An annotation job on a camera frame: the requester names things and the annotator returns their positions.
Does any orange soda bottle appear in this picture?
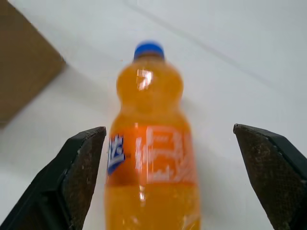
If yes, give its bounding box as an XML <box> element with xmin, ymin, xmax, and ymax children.
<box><xmin>103</xmin><ymin>39</ymin><xmax>201</xmax><ymax>230</ymax></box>

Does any brown cardboard box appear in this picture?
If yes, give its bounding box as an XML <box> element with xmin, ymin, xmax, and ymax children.
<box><xmin>0</xmin><ymin>0</ymin><xmax>67</xmax><ymax>129</ymax></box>

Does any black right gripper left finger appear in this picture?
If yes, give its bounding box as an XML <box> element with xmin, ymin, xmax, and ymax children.
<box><xmin>0</xmin><ymin>126</ymin><xmax>107</xmax><ymax>230</ymax></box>

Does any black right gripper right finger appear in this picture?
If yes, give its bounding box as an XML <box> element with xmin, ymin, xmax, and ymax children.
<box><xmin>233</xmin><ymin>123</ymin><xmax>307</xmax><ymax>230</ymax></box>

